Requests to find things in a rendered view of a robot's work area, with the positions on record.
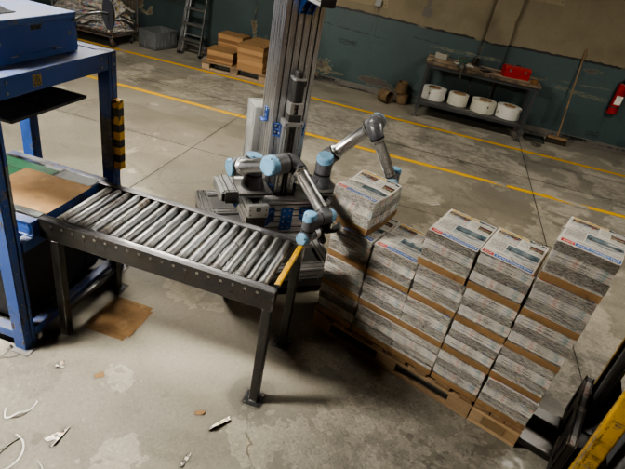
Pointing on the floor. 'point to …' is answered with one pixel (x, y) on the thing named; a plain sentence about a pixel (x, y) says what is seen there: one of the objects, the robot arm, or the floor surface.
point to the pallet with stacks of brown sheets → (238, 55)
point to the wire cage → (93, 24)
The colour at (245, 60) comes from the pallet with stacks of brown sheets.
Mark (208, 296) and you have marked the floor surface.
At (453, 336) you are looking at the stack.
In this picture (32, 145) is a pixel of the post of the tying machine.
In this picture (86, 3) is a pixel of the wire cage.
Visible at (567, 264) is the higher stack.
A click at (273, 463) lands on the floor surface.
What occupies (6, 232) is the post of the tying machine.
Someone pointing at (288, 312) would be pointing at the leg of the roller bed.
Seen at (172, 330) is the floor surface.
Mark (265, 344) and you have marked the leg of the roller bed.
